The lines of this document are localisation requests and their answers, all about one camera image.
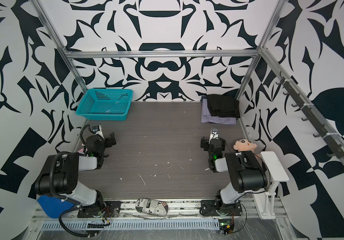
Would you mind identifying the lilac skirt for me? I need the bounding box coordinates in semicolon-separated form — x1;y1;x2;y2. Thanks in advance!
201;98;237;125

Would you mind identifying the black garment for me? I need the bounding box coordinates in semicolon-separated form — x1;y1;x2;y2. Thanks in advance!
207;95;241;119

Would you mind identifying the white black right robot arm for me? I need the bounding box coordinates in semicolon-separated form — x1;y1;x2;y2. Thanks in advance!
200;136;268;213

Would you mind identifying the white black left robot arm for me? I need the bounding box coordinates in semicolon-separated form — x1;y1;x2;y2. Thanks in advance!
34;124;117;211

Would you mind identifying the plush doll toy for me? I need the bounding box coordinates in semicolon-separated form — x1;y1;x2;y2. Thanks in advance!
233;139;261;158

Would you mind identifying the teal plastic basket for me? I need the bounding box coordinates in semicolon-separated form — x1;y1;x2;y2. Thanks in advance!
76;89;133;121

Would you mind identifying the white stand rack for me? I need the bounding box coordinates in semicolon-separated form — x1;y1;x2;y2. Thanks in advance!
253;151;289;220

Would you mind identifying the blue cap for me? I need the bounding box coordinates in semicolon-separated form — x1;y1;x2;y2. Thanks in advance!
37;196;74;219

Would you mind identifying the green circuit board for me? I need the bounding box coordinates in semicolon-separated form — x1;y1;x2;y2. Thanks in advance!
219;219;235;235

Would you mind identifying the newspaper print shoe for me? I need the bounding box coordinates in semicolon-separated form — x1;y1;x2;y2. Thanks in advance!
135;198;169;217

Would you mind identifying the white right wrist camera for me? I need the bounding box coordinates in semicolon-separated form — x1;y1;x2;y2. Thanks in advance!
210;128;219;141

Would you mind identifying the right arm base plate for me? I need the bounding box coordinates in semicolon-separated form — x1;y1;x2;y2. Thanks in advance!
199;200;243;217

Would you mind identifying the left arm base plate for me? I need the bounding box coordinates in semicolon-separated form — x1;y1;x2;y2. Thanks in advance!
77;201;122;218

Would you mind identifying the white cable duct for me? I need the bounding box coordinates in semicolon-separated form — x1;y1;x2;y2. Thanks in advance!
41;218;221;231

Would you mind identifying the black wall hook rail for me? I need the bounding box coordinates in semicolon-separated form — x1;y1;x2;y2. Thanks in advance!
277;71;344;159

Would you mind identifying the aluminium cage frame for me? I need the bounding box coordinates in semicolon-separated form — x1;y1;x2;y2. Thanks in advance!
31;1;344;165

